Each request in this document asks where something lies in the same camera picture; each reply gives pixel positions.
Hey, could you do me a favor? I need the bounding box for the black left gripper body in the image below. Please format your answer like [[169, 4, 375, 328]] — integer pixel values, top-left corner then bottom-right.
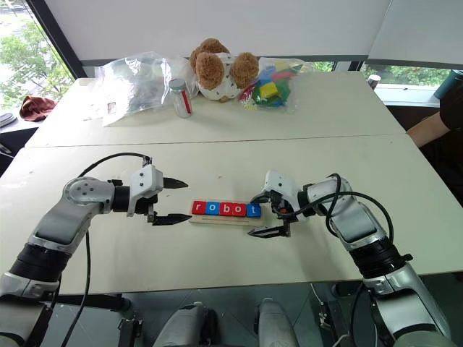
[[134, 194, 160, 223]]

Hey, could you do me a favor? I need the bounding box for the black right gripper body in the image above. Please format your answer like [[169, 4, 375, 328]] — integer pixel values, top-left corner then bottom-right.
[[266, 190, 300, 239]]

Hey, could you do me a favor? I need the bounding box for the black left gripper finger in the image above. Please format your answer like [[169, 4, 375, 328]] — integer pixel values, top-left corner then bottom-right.
[[161, 176, 190, 190], [151, 213, 192, 227]]

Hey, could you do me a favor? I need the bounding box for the wooden letter tray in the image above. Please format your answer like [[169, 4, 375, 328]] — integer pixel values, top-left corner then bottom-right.
[[188, 204, 266, 229]]

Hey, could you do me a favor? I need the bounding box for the grey rounded robot housing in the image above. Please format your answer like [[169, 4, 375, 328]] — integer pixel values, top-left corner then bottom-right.
[[255, 298, 300, 347], [153, 303, 214, 347]]

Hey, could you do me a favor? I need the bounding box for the bag of coloured blocks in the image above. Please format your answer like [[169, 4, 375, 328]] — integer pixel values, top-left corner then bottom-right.
[[238, 57, 314, 115]]

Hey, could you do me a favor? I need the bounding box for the glass jar with red label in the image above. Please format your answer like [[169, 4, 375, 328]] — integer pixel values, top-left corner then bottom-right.
[[168, 77, 194, 119]]

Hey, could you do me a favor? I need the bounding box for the clear crumpled plastic bag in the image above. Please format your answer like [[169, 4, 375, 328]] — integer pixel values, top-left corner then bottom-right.
[[94, 51, 200, 120]]

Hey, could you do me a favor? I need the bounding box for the brown white teddy bear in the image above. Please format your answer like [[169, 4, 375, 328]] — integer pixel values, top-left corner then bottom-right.
[[190, 38, 260, 104]]

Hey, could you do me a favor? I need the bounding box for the red-brown cloth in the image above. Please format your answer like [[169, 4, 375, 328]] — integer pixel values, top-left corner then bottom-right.
[[19, 95, 58, 122]]

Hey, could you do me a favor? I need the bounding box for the black window pillar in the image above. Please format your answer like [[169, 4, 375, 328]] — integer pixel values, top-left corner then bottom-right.
[[25, 0, 86, 79]]

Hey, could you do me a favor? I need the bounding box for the dark teal bottle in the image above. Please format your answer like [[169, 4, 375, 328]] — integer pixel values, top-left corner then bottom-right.
[[433, 69, 463, 100]]

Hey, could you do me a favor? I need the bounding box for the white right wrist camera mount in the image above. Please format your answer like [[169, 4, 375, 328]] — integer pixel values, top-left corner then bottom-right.
[[260, 169, 301, 214]]

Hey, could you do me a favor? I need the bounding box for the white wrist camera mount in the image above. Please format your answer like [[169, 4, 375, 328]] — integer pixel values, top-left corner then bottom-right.
[[260, 169, 301, 214], [126, 165, 163, 218]]

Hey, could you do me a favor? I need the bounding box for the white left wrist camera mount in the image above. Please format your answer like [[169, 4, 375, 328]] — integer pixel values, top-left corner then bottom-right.
[[126, 165, 163, 218]]

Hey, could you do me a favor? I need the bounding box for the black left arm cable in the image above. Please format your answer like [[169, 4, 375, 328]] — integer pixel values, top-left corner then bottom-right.
[[59, 152, 153, 347]]

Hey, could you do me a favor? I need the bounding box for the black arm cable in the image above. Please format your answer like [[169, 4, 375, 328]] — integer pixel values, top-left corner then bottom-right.
[[285, 173, 395, 250], [59, 152, 153, 347]]

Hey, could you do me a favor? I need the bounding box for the thin white cable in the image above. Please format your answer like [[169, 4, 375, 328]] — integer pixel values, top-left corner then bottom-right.
[[309, 283, 323, 309]]

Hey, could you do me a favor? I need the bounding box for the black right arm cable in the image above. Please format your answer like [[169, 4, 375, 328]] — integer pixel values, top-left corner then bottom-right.
[[285, 173, 395, 250]]

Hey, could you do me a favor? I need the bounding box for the black table frame bar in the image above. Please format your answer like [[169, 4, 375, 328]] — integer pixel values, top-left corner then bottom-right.
[[54, 293, 131, 312]]

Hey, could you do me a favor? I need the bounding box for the black table leg bracket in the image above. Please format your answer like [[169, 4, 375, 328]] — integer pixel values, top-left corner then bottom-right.
[[116, 317, 143, 347], [318, 301, 354, 347]]

